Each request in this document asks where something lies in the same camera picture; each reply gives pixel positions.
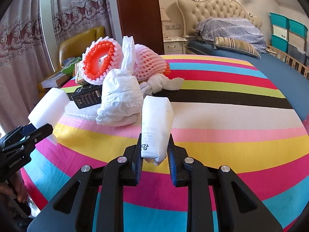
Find person's left hand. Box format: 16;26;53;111
0;171;28;203

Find pink lace curtain right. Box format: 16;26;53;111
51;0;112;46

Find yellow leather armchair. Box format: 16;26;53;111
37;26;106;97

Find white plastic bag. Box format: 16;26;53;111
96;36;143;127

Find white bedside cabinet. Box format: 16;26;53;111
163;37;187;55

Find lilac patterned pillow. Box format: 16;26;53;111
195;17;267;53

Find white flat box on armchair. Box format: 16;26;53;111
41;71;71;89

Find pink lace curtain left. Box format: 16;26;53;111
1;0;52;132

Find pink lace curtain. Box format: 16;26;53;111
1;0;52;132
51;0;112;46

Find green plastic bag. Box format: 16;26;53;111
61;57;82;77

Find white paper milk carton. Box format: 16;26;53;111
141;96;174;166

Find stacked teal storage boxes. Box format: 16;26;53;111
269;12;308;64

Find knotted white tissue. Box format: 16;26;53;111
140;73;184;96

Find blue bed sheet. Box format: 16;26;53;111
187;40;309;121

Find pink orange foam fruit net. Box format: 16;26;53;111
80;37;124;85

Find small brown cardboard box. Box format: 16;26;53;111
75;61;88;86

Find dark red wooden wardrobe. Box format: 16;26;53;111
117;0;164;55

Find striped brown cushion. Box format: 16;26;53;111
213;37;261;59

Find beige tufted headboard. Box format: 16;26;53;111
176;0;262;38

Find wooden crib rail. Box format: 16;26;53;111
266;44;309;80

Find black product box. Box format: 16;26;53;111
71;84;102;109

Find white foam block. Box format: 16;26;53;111
27;87;70;132

